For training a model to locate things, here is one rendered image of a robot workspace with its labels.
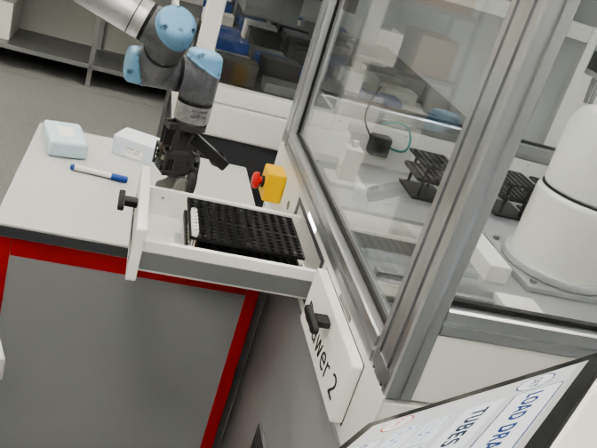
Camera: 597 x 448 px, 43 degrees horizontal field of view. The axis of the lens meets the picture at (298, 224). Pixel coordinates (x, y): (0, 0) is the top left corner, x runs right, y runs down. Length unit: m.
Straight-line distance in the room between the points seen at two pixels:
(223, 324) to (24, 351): 0.44
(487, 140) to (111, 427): 1.26
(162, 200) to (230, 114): 0.71
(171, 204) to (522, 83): 0.89
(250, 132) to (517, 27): 1.44
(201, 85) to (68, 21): 4.15
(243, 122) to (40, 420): 0.99
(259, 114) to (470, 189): 1.40
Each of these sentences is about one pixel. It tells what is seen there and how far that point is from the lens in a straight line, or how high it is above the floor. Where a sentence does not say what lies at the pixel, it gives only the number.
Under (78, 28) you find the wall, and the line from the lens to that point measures 5.68.
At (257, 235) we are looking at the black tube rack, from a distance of 1.45.
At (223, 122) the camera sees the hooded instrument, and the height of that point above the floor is 0.85.
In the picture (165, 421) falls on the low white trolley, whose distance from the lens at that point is 1.88.
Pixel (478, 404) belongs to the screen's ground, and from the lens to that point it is 0.80.
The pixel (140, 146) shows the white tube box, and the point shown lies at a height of 0.80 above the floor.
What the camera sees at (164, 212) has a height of 0.85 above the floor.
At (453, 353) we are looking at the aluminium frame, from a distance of 1.02.
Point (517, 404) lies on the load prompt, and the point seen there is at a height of 1.15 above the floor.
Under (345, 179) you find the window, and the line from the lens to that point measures 1.40.
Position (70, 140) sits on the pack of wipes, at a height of 0.80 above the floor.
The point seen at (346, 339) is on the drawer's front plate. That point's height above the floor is 0.93.
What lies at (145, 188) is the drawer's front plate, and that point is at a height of 0.93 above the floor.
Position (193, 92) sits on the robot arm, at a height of 1.09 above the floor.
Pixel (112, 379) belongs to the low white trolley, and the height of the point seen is 0.41.
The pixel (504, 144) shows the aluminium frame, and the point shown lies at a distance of 0.90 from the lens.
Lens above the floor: 1.50
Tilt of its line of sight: 23 degrees down
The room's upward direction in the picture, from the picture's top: 18 degrees clockwise
